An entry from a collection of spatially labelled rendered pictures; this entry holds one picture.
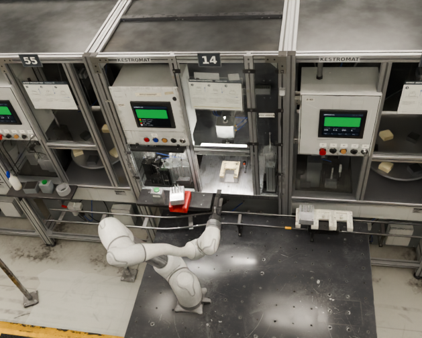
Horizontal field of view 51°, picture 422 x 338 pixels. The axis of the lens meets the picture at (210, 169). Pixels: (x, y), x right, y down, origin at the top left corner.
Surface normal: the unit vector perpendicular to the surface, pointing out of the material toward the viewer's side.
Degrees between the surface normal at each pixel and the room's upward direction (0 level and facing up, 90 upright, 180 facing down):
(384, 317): 0
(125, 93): 90
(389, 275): 0
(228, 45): 0
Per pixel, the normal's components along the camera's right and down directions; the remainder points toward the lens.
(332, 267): -0.11, -0.69
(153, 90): -0.17, 0.72
